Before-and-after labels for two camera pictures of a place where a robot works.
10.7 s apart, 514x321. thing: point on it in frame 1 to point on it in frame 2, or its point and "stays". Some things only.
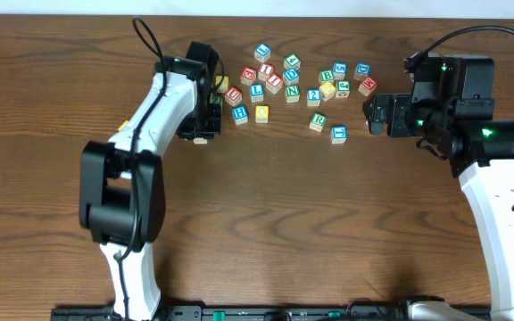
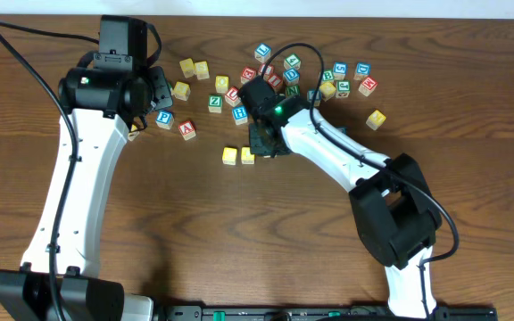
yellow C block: [200, 141] to [229, 156]
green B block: [326, 75] stays
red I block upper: [265, 69] stays
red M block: [368, 86] stays
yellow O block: [261, 114] to [246, 157]
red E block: [248, 76] stays
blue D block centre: [291, 77] stays
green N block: [293, 94] stays
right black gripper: [388, 115] to [262, 139]
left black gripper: [205, 123] to [161, 89]
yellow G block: [327, 90] stays
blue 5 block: [340, 69] stays
